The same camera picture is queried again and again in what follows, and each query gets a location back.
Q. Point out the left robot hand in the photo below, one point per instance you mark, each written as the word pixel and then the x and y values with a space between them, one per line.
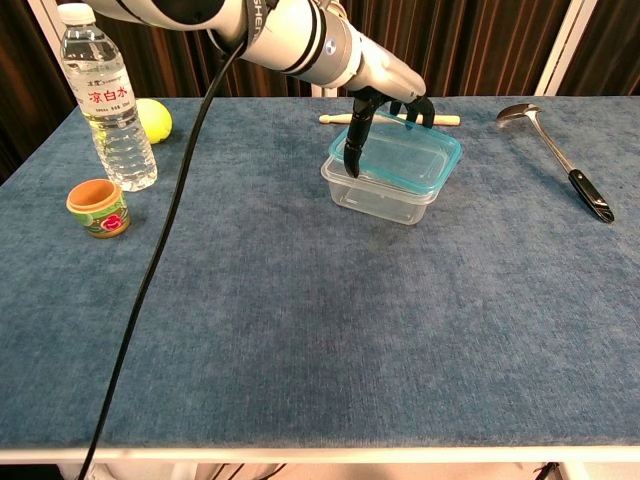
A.
pixel 390 75

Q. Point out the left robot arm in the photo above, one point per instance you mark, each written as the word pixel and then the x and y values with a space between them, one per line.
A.
pixel 300 40

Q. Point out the clear plastic food container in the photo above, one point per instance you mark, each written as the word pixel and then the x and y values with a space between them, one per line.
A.
pixel 380 202

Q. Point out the wooden rolling stick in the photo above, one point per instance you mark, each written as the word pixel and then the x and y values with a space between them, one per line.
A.
pixel 445 120

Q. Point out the dark brown curtain panel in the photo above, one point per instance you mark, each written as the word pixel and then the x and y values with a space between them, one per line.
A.
pixel 615 45
pixel 475 45
pixel 165 70
pixel 15 75

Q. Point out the yellow tennis ball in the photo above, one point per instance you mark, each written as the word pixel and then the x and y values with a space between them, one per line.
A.
pixel 157 120

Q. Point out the blue fabric table cloth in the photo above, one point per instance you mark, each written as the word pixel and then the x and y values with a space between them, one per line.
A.
pixel 300 325

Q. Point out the clear plastic water bottle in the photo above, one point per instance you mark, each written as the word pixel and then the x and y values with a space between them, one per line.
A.
pixel 115 130

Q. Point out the small orange green cup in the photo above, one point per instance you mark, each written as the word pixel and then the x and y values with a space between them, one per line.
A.
pixel 97 210

